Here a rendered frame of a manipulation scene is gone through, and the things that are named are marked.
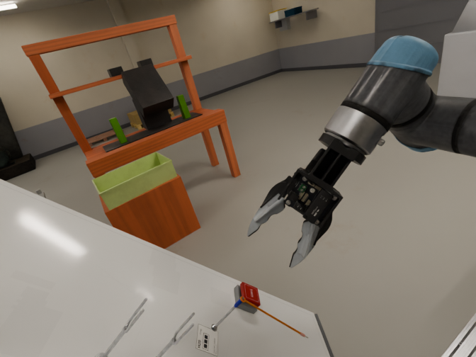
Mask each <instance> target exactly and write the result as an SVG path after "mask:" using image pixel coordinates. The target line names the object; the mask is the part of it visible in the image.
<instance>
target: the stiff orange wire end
mask: <svg viewBox="0 0 476 357"><path fill-rule="evenodd" d="M242 298H243V296H241V297H240V300H241V301H242V302H246V303H248V304H249V305H251V306H252V307H255V308H256V309H258V310H260V311H261V312H263V313H264V314H266V315H268V316H269V317H272V318H273V319H275V320H276V321H278V322H280V323H281V324H284V325H285V326H287V327H288V328H290V329H292V330H293V331H295V332H297V333H299V334H300V335H301V336H303V337H307V336H305V334H303V333H302V332H299V331H298V330H296V329H294V328H292V327H291V326H289V325H287V324H286V323H284V322H282V321H280V320H279V319H277V318H275V317H274V316H272V315H271V314H269V313H267V312H265V311H263V310H262V309H260V308H259V307H257V306H256V305H253V304H252V303H250V302H248V301H247V300H245V298H244V300H242ZM307 338H308V337H307Z"/></svg>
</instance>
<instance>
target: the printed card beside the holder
mask: <svg viewBox="0 0 476 357"><path fill-rule="evenodd" d="M218 335H219V332H218V331H213V330H212V329H211V328H209V327H206V326H203V325H202V324H198V330H197V338H196V345H195V348H196V349H198V350H200V351H204V352H206V353H209V354H211V355H214V356H217V357H218Z"/></svg>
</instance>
